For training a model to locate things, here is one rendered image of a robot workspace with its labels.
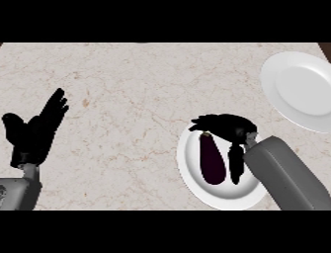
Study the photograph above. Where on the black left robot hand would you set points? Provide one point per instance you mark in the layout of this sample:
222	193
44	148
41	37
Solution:
35	131

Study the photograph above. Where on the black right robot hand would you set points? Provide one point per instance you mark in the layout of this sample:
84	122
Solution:
229	126

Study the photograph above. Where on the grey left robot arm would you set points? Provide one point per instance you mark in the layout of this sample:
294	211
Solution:
10	192

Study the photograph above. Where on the dark purple eggplant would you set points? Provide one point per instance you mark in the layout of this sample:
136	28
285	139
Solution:
211	159

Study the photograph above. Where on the white round plate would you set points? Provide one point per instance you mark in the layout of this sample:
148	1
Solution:
309	90
205	171

